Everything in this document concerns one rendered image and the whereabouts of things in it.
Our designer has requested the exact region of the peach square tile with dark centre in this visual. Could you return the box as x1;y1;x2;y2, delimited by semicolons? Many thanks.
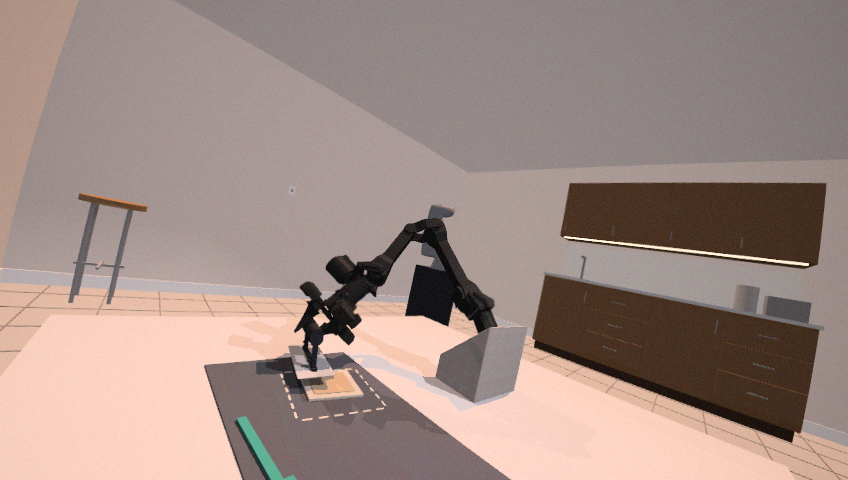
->
301;370;363;402

